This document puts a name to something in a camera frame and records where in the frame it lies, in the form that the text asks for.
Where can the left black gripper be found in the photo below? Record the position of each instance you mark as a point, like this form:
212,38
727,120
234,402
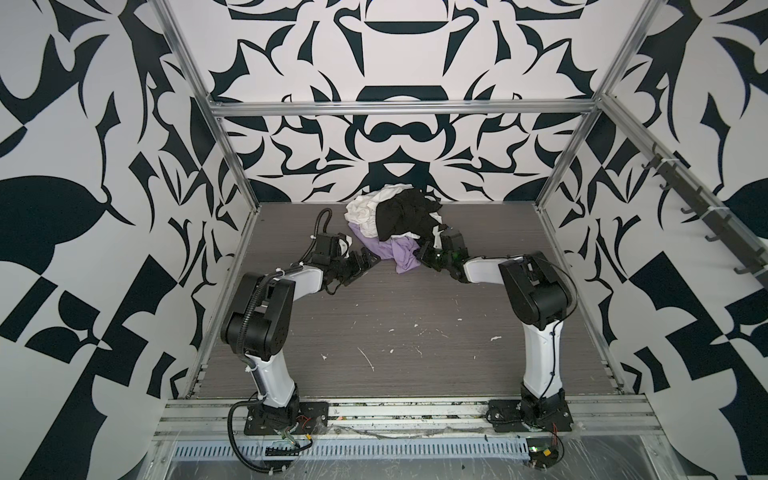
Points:
360,268

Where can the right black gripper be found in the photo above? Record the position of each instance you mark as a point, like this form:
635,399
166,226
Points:
426,249

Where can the purple cloth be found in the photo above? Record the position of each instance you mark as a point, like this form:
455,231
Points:
400,250

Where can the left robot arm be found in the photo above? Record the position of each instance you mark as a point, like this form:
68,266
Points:
258,319

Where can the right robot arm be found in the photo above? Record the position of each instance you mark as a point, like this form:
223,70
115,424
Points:
540,292

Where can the white cloth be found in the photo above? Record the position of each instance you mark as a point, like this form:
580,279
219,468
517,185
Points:
361,211

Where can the black cloth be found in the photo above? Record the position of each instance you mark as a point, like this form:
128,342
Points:
410,211

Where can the small green-lit circuit board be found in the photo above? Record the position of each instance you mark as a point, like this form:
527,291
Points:
544,453

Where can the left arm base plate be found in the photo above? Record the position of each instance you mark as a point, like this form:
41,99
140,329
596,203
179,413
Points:
285,418

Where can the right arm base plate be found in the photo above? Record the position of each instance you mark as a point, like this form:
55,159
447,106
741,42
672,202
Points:
551,414

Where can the aluminium cage frame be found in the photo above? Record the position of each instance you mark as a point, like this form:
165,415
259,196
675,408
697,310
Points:
558,102

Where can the white slotted cable duct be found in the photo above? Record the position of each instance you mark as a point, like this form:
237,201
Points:
393,449

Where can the aluminium mounting rail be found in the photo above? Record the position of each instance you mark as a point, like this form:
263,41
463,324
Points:
588,415

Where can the black coat hook rail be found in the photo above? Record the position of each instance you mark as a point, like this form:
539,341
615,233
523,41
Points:
701,204

